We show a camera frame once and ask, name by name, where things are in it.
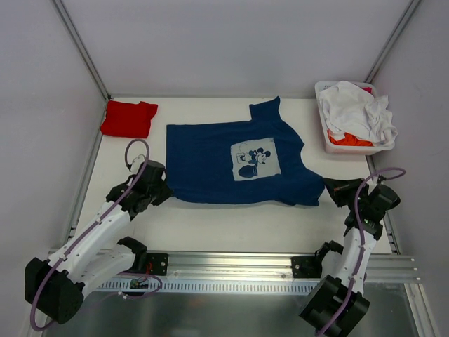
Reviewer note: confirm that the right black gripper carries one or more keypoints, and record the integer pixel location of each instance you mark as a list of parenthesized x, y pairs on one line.
[(343, 192)]

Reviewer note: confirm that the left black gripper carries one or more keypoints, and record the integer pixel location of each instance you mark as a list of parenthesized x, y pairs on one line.
[(154, 194)]

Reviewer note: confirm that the blue mickey t shirt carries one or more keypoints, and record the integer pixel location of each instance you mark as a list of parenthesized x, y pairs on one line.
[(241, 162)]

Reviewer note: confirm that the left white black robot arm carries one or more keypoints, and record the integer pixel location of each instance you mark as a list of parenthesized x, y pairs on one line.
[(58, 285)]

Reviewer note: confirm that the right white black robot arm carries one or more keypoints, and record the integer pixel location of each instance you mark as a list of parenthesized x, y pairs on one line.
[(336, 305)]

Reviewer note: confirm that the white plastic laundry basket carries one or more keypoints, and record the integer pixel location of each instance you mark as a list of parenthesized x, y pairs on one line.
[(331, 148)]

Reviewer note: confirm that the orange t shirt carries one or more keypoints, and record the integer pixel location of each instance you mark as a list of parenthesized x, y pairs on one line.
[(348, 140)]

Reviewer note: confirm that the folded red t shirt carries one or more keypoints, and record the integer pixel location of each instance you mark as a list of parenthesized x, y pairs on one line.
[(128, 120)]

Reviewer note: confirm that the white t shirt pile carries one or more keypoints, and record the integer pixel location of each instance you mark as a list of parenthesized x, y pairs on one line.
[(349, 109)]

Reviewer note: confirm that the pink garment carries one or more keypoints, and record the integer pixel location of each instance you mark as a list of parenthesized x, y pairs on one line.
[(368, 89)]

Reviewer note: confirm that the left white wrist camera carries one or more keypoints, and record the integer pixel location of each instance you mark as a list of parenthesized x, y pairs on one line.
[(137, 162)]

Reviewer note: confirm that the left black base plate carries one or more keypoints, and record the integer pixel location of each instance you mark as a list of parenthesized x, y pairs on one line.
[(149, 264)]

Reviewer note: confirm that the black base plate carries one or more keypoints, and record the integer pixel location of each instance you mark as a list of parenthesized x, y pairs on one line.
[(306, 267), (149, 264)]

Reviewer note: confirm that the aluminium mounting rail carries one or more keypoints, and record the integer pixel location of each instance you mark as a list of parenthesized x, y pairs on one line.
[(275, 267)]

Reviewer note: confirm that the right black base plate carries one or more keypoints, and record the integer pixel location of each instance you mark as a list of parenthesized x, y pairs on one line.
[(306, 267)]

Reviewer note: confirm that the white slotted cable duct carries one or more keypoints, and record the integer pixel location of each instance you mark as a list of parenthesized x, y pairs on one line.
[(283, 287)]

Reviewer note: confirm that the right aluminium frame post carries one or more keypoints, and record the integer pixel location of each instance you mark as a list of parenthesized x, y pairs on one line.
[(395, 35)]

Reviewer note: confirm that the aluminium frame post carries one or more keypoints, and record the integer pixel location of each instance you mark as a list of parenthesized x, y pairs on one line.
[(395, 35), (80, 46)]

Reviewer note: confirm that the left aluminium frame post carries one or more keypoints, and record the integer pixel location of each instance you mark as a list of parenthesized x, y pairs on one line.
[(80, 46)]

